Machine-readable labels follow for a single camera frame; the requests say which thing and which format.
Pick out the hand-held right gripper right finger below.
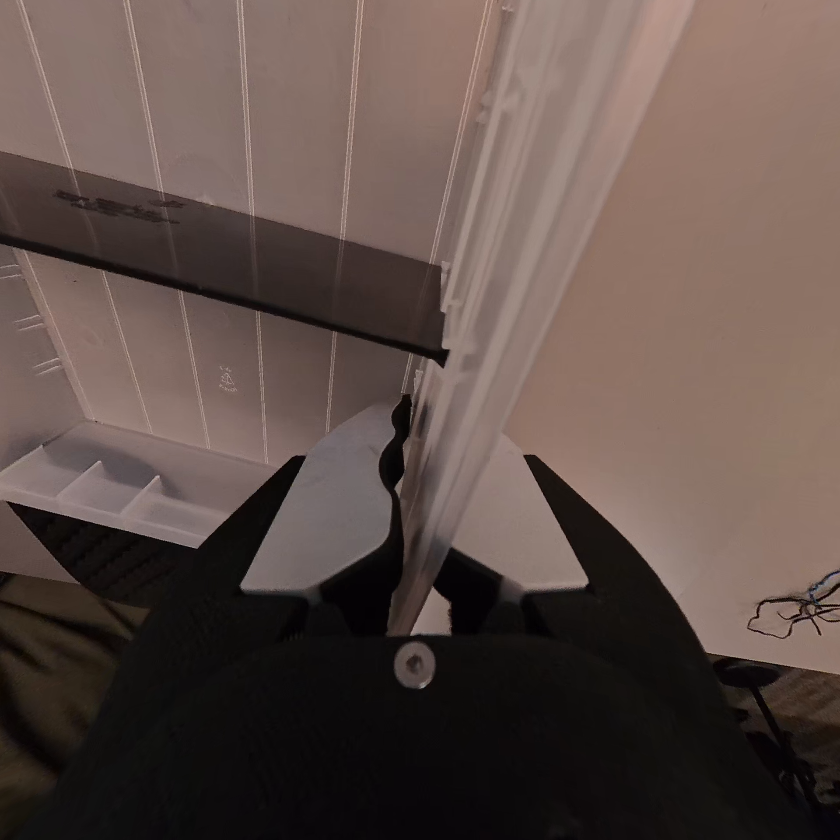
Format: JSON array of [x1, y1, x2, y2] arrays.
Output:
[[436, 434, 589, 631]]

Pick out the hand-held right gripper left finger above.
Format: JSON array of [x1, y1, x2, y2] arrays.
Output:
[[241, 395, 412, 631]]

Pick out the clear plastic bin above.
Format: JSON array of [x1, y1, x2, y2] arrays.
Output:
[[0, 0, 697, 634]]

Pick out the black stand base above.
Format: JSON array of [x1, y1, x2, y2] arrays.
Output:
[[712, 656, 840, 828]]

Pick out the black cable bundle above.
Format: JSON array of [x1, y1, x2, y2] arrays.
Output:
[[748, 570, 840, 639]]

